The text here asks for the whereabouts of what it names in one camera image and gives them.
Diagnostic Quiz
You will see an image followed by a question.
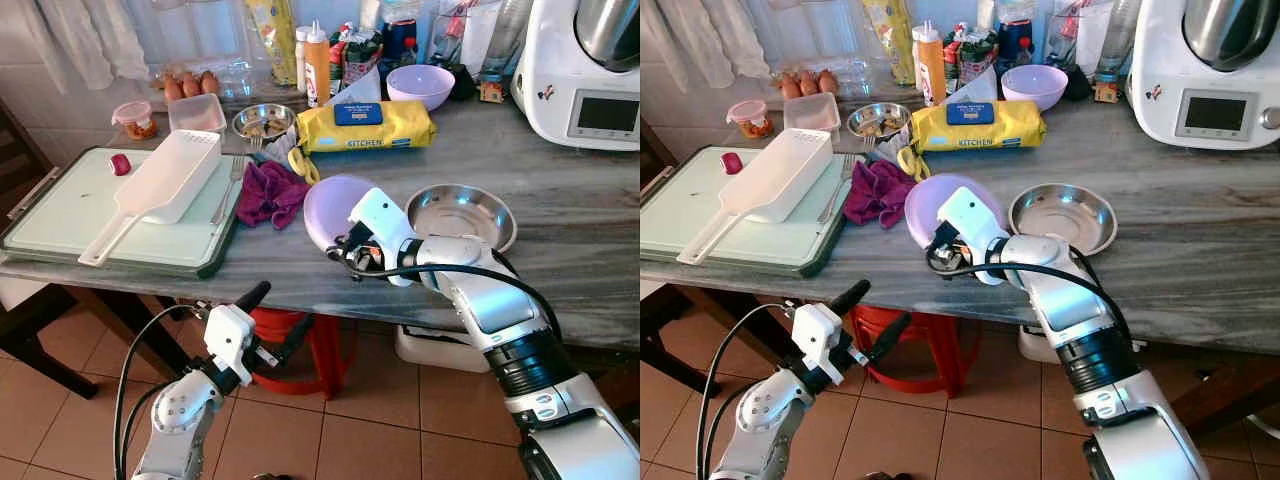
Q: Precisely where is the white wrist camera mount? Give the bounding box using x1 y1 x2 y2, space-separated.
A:
203 305 257 386
937 187 1013 286
347 187 423 288
792 303 847 386

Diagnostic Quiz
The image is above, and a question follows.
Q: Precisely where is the pale green cutting board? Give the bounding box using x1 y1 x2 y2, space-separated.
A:
0 147 246 279
640 147 851 279

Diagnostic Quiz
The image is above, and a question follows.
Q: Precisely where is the shallow stainless steel plate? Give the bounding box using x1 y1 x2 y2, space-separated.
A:
1008 183 1118 256
405 184 518 254

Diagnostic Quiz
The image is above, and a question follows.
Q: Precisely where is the white kitchen cooking machine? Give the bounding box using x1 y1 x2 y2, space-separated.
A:
510 0 641 151
1127 0 1280 151

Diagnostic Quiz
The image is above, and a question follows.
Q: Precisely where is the dark blue jar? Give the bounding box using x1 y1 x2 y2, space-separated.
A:
998 18 1036 67
385 18 421 69

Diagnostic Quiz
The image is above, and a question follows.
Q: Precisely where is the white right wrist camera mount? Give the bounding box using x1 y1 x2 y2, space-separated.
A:
347 187 423 288
937 187 1013 286

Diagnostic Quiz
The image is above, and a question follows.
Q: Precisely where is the white plastic storage box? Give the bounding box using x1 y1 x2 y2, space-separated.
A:
1018 325 1076 364
395 325 491 375

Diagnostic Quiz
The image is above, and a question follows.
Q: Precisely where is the white curtain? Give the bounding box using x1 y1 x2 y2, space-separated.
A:
35 0 151 91
650 0 766 86

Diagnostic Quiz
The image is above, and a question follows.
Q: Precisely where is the green red snack package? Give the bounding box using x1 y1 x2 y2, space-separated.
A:
330 28 384 96
945 28 999 93

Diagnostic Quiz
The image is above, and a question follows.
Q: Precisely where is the steel fork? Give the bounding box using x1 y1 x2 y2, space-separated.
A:
818 153 857 224
212 155 247 227

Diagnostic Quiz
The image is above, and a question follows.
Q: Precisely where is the yellow kitchen wipes pack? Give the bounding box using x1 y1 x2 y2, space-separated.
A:
908 100 1048 153
297 100 437 154

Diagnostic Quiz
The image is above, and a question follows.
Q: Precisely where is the lilac plastic bowl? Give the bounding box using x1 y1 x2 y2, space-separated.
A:
386 65 456 111
1001 65 1070 111

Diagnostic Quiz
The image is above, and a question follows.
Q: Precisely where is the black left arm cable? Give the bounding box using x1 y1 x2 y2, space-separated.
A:
695 303 801 480
113 303 211 480

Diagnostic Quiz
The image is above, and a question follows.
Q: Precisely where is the white plastic scoop with handle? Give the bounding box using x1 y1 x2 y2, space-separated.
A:
78 130 223 267
676 128 833 266

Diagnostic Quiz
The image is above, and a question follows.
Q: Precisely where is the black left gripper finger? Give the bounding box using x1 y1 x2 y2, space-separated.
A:
232 281 272 314
862 312 914 367
826 280 872 314
268 312 317 367

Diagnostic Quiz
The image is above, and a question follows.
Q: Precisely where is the clear plastic food container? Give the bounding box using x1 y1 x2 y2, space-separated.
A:
784 93 841 134
168 94 227 136

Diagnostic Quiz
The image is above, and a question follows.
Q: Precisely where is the lilac plastic plate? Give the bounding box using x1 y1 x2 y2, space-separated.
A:
303 174 379 251
904 174 981 251

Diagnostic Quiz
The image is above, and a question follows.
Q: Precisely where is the orange squeeze sauce bottle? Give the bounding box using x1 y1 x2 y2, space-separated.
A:
303 22 332 108
918 22 947 107

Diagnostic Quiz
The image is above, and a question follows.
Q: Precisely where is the small tub with pink lid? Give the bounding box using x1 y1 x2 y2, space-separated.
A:
112 101 158 141
727 100 772 140

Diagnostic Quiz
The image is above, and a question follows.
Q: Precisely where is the white folded paper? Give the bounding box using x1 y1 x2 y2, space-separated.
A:
335 68 384 106
950 66 999 105

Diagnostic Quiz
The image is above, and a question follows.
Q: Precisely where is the clear plastic bottle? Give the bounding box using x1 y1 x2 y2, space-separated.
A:
480 0 531 81
1095 0 1141 79

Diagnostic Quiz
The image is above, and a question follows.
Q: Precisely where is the clear plastic egg tray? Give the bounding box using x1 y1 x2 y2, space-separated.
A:
150 58 301 103
770 58 916 101

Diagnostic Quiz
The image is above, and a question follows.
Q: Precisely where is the purple cloth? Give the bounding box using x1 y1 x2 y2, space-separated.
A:
236 160 313 229
842 160 916 229

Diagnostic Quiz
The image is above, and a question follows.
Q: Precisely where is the yellow food bag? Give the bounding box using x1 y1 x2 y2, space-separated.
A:
245 0 298 86
862 0 913 86

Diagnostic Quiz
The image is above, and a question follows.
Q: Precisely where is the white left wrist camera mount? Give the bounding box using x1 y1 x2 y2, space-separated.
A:
792 303 847 386
203 305 257 386

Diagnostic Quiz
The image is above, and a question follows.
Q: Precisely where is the small steel bowl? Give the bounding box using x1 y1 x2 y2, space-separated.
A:
846 103 912 141
232 104 298 143

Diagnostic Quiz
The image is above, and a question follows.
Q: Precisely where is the red plastic stool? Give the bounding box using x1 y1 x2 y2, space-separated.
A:
245 307 346 398
850 305 966 398

